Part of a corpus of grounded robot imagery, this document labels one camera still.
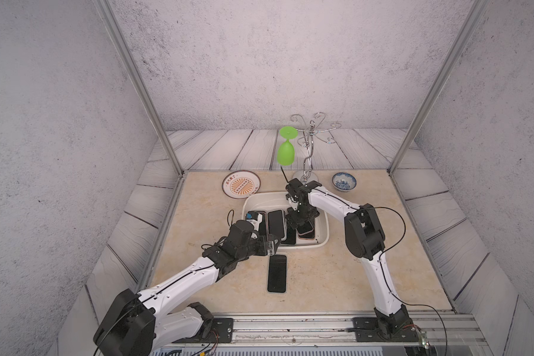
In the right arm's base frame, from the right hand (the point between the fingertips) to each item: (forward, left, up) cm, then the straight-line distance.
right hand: (300, 221), depth 99 cm
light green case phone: (-23, +10, -1) cm, 25 cm away
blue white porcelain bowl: (+24, -23, -1) cm, 34 cm away
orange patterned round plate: (+23, +29, 0) cm, 37 cm away
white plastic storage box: (-6, -5, -1) cm, 8 cm away
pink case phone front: (-2, +10, +1) cm, 11 cm away
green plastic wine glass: (+23, +6, +20) cm, 31 cm away
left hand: (-16, +11, +12) cm, 22 cm away
